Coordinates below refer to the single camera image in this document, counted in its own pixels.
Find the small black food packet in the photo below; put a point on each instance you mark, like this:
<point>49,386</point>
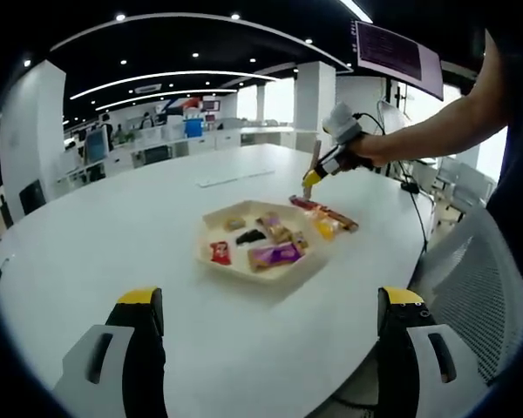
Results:
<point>249,237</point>

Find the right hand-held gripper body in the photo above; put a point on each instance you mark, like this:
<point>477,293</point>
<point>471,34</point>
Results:
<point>344,124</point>

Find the purple food snack packet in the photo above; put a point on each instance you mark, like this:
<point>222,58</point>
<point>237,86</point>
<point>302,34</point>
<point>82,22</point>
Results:
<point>274,226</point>
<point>272,257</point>

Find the person's dark shirt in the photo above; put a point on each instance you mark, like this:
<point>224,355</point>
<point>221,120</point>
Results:
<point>518,174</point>

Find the white square pillar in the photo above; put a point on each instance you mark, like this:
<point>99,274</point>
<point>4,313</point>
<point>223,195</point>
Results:
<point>32,130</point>
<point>316,102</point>

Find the hanging dark screen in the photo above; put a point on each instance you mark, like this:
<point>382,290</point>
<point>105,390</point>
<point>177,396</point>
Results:
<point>396,54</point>

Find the blue storage container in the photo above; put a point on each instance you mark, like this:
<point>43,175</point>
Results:
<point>194,128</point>

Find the beige hexagonal container tray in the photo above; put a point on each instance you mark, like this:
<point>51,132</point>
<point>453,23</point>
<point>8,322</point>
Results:
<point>213,222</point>

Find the long white counter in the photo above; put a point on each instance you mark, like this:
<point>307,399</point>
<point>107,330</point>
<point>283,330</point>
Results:
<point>218,138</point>

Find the small gold food packet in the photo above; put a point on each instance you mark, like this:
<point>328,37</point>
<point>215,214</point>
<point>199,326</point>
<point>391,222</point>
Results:
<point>235,223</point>

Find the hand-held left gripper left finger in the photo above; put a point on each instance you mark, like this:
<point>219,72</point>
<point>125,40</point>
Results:
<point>139,374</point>

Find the person's right hand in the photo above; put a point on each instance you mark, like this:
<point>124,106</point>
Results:
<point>368,150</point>

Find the table socket panel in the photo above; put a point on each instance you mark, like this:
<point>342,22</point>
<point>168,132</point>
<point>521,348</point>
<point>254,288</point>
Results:
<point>235,177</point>

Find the black cabinet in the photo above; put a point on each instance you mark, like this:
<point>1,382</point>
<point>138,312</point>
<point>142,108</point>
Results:
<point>32,197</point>

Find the small red food packet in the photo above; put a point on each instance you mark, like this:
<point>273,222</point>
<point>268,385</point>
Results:
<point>221,253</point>

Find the small brown food packet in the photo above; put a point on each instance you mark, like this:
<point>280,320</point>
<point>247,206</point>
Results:
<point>300,240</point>

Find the yellow food snack packet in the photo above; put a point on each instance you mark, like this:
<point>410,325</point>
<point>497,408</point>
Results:
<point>329,226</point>

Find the black plug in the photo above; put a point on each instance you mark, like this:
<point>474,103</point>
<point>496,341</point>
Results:
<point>409,187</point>

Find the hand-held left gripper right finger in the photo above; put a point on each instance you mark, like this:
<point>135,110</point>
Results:
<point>401,379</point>

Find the long red food packet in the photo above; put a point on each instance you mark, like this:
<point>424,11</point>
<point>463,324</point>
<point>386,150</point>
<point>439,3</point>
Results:
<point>327,213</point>

